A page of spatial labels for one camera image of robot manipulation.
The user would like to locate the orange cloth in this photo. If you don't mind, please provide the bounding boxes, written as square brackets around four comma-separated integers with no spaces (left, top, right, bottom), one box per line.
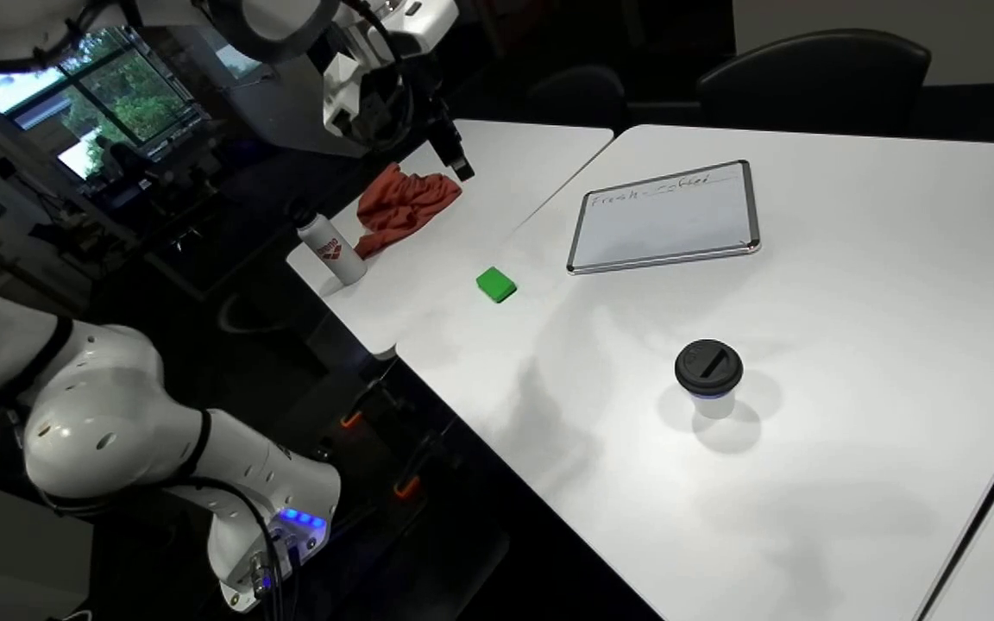
[353,162,463,260]

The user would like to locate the white and blue coffee cup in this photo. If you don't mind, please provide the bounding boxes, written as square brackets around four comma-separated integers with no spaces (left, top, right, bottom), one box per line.
[689,390,737,421]

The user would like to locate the green eraser block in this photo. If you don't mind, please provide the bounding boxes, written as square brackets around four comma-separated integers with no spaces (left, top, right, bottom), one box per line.
[475,267,519,304]

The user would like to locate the window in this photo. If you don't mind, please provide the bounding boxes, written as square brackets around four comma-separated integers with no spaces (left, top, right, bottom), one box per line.
[0,26,209,182]

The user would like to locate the black and orange clamp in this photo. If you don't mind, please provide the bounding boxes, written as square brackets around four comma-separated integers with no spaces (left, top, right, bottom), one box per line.
[337,384,403,432]
[392,431,455,503]

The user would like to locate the black cup lid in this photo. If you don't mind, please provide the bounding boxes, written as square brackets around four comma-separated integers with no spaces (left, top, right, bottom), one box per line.
[674,339,745,397]

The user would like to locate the small whiteboard with silver frame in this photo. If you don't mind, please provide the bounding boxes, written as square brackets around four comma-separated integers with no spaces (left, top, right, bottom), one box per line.
[566,160,762,277]

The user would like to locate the black chair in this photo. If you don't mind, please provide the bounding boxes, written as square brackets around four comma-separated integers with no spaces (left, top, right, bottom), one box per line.
[527,65,632,135]
[695,28,932,139]

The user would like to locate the white water bottle black cap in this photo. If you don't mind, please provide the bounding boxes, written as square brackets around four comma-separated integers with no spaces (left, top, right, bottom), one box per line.
[290,203,368,286]

